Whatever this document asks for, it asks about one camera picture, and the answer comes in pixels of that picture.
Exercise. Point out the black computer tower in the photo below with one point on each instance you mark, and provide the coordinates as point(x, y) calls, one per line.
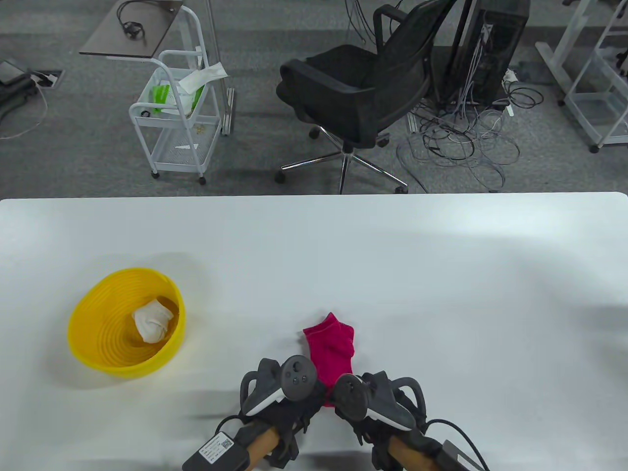
point(505, 39)

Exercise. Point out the black equipment pile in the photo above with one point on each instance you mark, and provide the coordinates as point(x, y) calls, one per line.
point(12, 93)

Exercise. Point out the yellow ribbed basket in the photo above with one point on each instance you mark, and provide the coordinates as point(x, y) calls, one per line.
point(108, 343)

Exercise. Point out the person's right forearm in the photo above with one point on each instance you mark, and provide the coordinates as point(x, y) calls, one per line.
point(409, 456)

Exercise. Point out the grey white left hand controller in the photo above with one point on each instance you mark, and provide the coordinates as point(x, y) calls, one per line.
point(297, 378)

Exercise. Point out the white metal rack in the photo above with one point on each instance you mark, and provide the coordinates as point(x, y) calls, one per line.
point(584, 115)

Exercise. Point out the white power strip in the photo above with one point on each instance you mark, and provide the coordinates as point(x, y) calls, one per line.
point(510, 76)

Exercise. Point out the grey white hand controller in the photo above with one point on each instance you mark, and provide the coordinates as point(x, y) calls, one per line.
point(297, 378)
point(351, 395)

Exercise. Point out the floor outlet box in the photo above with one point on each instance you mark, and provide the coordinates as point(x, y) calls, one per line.
point(46, 78)

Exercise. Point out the white desk leg frame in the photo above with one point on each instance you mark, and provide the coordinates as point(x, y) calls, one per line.
point(552, 61)

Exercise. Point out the white paper sheet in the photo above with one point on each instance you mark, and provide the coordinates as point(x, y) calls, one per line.
point(206, 76)

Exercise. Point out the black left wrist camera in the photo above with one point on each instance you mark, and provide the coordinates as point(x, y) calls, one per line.
point(216, 451)

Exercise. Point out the black office chair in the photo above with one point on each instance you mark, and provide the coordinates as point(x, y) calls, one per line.
point(343, 83)

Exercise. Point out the grey white right hand controller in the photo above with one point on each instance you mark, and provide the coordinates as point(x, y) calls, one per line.
point(351, 395)

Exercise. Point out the person's left forearm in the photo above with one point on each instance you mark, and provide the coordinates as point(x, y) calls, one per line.
point(262, 444)

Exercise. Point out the person's left hand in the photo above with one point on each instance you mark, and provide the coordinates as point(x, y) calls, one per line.
point(294, 414)

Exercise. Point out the brown top side table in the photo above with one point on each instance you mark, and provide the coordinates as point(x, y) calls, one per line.
point(157, 29)

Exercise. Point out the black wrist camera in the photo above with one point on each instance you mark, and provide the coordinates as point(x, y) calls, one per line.
point(216, 451)
point(456, 458)

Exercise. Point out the person's right hand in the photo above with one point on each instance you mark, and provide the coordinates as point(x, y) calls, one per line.
point(368, 431)

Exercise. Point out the white sock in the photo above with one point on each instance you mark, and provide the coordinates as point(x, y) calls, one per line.
point(164, 311)
point(149, 328)

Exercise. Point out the green packet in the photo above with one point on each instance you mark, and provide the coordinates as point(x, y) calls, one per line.
point(161, 95)

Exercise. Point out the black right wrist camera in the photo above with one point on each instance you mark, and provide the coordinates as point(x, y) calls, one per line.
point(456, 458)

